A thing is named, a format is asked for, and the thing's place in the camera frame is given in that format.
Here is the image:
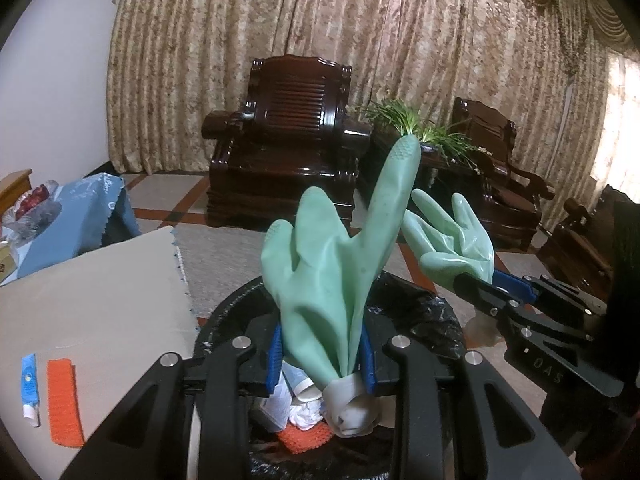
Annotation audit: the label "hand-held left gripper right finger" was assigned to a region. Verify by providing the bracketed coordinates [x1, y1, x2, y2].
[357, 327, 583, 480]

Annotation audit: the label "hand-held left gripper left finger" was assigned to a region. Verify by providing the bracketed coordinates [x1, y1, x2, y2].
[60, 320, 287, 480]

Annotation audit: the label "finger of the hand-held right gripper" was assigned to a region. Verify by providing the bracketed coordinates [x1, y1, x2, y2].
[492, 268, 607, 314]
[452, 273, 527, 319]

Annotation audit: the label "white plastic tube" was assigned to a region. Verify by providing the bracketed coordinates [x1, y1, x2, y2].
[287, 366, 322, 404]

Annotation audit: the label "white paper box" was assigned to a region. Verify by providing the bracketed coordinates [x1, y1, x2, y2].
[250, 374, 297, 432]

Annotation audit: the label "green rubber glove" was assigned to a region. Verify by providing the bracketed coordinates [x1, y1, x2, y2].
[402, 191, 506, 350]
[260, 135, 420, 438]

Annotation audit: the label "trash bin with black bag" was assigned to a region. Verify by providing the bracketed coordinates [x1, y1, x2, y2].
[192, 270, 468, 480]

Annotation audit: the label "white tissue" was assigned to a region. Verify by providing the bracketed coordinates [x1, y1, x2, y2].
[289, 400, 327, 432]

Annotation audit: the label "orange knitted cloth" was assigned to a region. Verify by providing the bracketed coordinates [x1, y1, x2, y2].
[276, 419, 334, 455]
[46, 358, 84, 448]

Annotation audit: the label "dark wooden armchair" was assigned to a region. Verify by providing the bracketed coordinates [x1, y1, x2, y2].
[452, 97, 557, 252]
[201, 55, 373, 229]
[537, 185, 640, 292]

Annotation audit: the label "grey woven rug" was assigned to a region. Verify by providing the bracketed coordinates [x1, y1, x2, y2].
[172, 222, 426, 319]

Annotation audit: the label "dark wooden side table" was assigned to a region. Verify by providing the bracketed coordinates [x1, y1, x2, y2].
[359, 125, 482, 233]

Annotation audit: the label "green potted plant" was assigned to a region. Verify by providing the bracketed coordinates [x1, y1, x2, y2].
[350, 99, 493, 172]

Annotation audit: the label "beige table cloth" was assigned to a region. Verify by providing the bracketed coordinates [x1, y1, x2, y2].
[0, 225, 199, 480]

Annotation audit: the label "blue tablecloth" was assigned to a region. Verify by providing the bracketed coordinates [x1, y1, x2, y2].
[17, 172, 142, 281]

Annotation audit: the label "blue squeezed tube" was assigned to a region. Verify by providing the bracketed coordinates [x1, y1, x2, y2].
[21, 353, 42, 427]

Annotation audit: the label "red items in plastic bag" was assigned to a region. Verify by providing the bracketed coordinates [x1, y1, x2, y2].
[2, 180, 64, 247]

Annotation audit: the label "tissue box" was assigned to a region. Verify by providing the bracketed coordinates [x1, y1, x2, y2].
[0, 242, 20, 284]

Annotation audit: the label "red fruits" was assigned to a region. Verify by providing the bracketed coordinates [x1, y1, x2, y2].
[15, 186, 52, 221]

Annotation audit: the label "beige patterned curtain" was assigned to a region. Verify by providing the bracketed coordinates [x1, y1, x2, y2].
[106, 0, 640, 196]

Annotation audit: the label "light wooden cabinet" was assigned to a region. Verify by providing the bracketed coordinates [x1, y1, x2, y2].
[0, 169, 33, 217]

